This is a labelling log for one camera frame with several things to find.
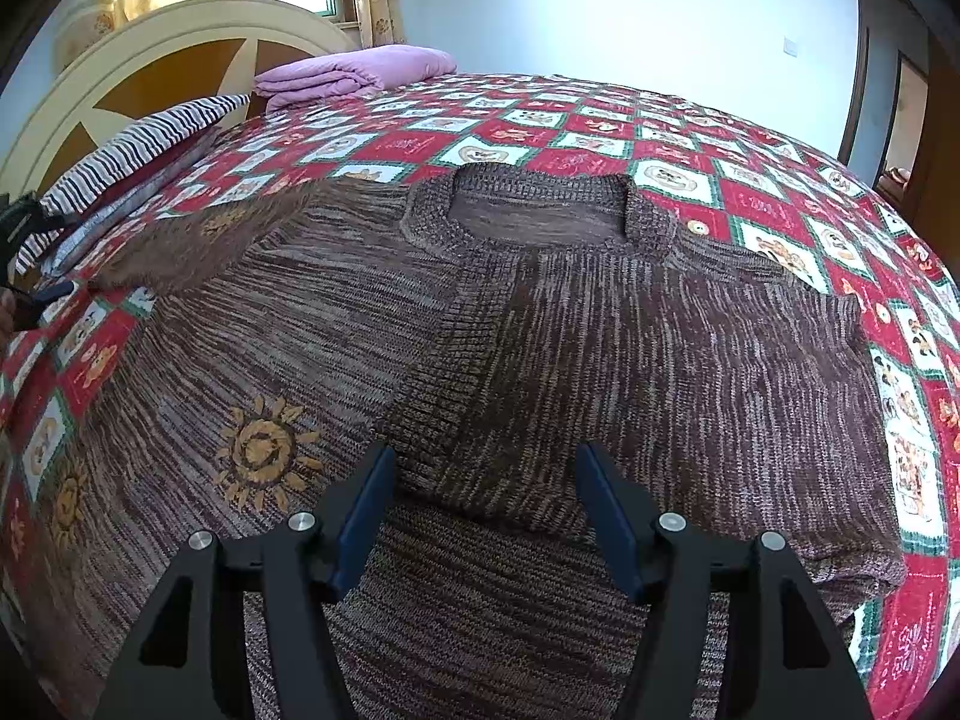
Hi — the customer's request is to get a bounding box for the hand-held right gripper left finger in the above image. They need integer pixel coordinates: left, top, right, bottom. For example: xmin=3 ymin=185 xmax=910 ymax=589
xmin=94 ymin=442 xmax=398 ymax=720

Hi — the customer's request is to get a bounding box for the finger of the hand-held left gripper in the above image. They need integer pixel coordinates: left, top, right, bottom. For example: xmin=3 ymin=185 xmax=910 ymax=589
xmin=11 ymin=279 xmax=76 ymax=331

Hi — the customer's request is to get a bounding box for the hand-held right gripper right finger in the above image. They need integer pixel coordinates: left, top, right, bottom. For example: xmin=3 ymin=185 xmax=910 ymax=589
xmin=574 ymin=441 xmax=875 ymax=720

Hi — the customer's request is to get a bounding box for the brown knitted sweater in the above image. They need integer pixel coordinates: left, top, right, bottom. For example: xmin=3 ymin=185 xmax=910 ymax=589
xmin=45 ymin=163 xmax=908 ymax=720

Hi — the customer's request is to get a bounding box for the striped pillow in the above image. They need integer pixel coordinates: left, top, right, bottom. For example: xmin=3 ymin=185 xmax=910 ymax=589
xmin=15 ymin=94 xmax=252 ymax=271

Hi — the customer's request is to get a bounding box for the cream and brown headboard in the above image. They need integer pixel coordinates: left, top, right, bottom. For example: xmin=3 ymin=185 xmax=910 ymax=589
xmin=0 ymin=0 xmax=361 ymax=200

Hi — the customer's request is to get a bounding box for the purple folded blanket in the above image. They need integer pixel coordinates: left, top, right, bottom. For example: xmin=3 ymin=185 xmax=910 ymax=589
xmin=253 ymin=43 xmax=460 ymax=112

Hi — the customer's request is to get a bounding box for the red printed bed blanket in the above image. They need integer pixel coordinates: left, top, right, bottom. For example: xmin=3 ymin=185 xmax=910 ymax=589
xmin=0 ymin=71 xmax=960 ymax=720

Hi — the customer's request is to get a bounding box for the brown wooden door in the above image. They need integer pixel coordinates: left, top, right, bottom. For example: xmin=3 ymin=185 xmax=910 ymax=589
xmin=851 ymin=0 xmax=960 ymax=271

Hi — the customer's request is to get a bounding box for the brown wooden door frame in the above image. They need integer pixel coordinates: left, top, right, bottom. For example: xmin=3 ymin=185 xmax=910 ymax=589
xmin=836 ymin=26 xmax=935 ymax=196

